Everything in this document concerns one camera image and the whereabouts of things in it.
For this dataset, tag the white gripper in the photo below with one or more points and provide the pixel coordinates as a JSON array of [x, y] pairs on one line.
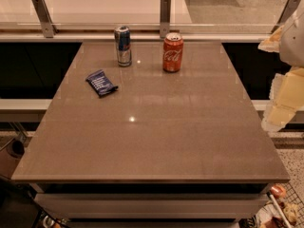
[[294, 45]]

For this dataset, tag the blue rxbar wrapper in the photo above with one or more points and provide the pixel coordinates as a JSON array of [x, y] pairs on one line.
[[100, 83]]

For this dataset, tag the red coca-cola can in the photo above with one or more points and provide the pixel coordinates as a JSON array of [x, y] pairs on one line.
[[172, 52]]

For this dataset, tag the blue silver energy drink can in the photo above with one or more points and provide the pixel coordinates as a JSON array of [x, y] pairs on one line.
[[123, 46]]

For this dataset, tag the glass railing panel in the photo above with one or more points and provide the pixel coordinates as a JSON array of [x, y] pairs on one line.
[[210, 16]]

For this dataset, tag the dark round object left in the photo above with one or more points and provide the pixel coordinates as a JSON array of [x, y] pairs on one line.
[[16, 149]]

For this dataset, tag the right metal railing bracket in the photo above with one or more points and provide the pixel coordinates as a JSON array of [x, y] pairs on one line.
[[289, 8]]

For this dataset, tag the metal railing bracket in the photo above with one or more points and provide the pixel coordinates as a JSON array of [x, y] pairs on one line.
[[47, 26], [289, 8], [165, 15]]

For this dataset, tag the middle metal railing bracket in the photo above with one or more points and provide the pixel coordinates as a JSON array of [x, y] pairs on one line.
[[165, 15]]

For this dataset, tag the left metal railing bracket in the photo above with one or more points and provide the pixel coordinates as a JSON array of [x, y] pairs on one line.
[[47, 26]]

